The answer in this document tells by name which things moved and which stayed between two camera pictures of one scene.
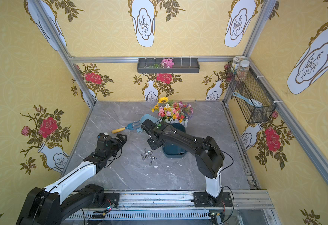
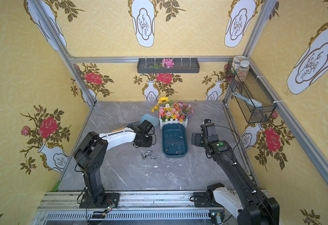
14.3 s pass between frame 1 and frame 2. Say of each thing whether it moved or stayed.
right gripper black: moved
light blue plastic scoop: stayed
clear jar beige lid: stayed
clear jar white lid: stayed
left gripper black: moved
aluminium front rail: stayed
